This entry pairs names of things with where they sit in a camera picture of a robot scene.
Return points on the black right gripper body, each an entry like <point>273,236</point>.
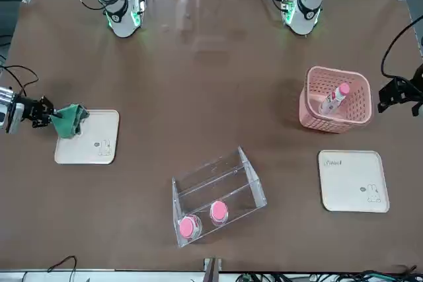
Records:
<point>30,110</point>

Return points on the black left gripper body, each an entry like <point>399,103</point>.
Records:
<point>417,88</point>

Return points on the green cloth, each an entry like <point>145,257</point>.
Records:
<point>67,123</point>

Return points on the white bottle pink cap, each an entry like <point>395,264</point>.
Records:
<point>187,227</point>
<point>335,97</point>
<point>219,212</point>

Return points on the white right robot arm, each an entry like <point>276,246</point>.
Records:
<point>122,21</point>

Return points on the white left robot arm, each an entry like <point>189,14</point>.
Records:
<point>305,14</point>

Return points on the pink plastic basket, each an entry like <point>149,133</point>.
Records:
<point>333,123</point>

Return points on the clear acrylic stepped shelf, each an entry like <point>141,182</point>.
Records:
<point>251,176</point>

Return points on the cream rabbit print tray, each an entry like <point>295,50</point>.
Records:
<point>350,183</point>
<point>92,140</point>

